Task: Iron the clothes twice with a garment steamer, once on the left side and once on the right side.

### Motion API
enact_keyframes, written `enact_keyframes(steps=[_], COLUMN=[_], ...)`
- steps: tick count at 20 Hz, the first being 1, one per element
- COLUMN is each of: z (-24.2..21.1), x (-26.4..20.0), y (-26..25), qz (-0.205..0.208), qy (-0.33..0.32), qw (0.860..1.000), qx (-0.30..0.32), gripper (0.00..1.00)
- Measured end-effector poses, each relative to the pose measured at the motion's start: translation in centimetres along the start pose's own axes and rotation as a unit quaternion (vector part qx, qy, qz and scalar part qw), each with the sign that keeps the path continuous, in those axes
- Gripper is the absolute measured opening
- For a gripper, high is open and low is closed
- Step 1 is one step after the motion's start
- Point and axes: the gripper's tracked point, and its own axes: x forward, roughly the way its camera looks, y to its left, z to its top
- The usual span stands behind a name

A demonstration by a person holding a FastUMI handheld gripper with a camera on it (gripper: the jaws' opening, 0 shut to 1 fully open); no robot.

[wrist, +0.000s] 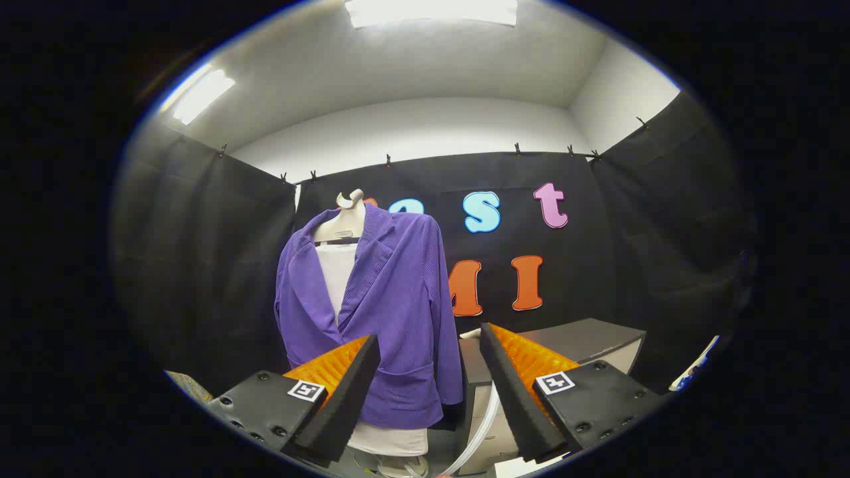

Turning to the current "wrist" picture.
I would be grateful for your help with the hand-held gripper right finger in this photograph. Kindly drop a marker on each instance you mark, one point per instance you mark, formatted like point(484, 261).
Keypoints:
point(518, 405)

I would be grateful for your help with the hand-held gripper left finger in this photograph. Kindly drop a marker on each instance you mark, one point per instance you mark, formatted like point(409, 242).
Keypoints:
point(345, 405)

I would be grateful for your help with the grey garment steamer base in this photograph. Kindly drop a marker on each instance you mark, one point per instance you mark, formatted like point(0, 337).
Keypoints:
point(475, 372)

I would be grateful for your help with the white clothes hanger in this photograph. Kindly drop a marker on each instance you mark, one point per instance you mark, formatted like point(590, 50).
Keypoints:
point(345, 222)

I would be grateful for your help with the grey drawer cabinet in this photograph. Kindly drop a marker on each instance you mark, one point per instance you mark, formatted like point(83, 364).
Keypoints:
point(584, 338)

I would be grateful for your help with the white cloth under jacket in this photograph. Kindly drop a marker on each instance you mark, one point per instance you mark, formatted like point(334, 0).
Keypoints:
point(335, 272)

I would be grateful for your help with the patterned flat item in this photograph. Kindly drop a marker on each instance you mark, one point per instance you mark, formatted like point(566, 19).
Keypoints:
point(189, 386)

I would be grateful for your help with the row of black clips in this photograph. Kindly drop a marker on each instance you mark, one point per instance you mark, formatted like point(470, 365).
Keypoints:
point(517, 149)

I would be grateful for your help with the narrow ceiling light panel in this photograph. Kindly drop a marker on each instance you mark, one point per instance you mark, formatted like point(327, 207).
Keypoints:
point(202, 96)

